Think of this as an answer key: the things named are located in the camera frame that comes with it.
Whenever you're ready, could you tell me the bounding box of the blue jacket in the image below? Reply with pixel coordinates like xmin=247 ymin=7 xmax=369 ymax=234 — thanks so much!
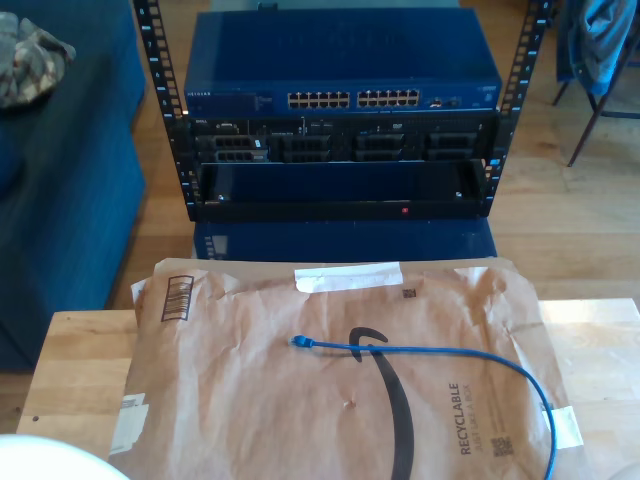
xmin=556 ymin=0 xmax=640 ymax=97

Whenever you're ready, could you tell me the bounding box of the torn white shipping label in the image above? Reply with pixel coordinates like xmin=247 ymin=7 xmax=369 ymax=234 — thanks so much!
xmin=108 ymin=392 xmax=151 ymax=456

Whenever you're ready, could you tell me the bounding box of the blue network switch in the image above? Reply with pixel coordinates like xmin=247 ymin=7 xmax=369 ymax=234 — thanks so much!
xmin=182 ymin=8 xmax=504 ymax=116

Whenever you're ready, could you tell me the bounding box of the blue network cable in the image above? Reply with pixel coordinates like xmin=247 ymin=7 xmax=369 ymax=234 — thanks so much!
xmin=288 ymin=333 xmax=560 ymax=480

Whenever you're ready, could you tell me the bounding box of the long white tape strip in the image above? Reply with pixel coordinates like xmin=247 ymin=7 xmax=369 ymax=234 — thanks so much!
xmin=293 ymin=260 xmax=405 ymax=294

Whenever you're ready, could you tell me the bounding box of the camouflage cloth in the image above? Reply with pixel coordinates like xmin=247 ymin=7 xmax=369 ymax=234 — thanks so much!
xmin=0 ymin=10 xmax=78 ymax=110

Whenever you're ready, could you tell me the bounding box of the brown paper mailer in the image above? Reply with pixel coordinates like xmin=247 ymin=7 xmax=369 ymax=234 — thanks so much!
xmin=107 ymin=257 xmax=596 ymax=480

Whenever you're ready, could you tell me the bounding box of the black rack shelf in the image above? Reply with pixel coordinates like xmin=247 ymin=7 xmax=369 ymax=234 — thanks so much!
xmin=191 ymin=157 xmax=495 ymax=224

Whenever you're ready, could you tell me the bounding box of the black rack server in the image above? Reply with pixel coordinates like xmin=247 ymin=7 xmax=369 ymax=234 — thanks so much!
xmin=185 ymin=113 xmax=502 ymax=164

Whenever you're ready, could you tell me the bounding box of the black perforated rack post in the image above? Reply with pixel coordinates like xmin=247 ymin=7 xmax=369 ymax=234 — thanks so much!
xmin=477 ymin=0 xmax=555 ymax=219
xmin=130 ymin=0 xmax=201 ymax=222

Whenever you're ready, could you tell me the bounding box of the short white tape piece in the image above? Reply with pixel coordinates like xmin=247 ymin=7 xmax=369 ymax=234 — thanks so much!
xmin=539 ymin=405 xmax=585 ymax=450

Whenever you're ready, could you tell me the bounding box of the blue equipment case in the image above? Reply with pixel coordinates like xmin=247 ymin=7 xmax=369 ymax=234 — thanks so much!
xmin=192 ymin=218 xmax=499 ymax=264

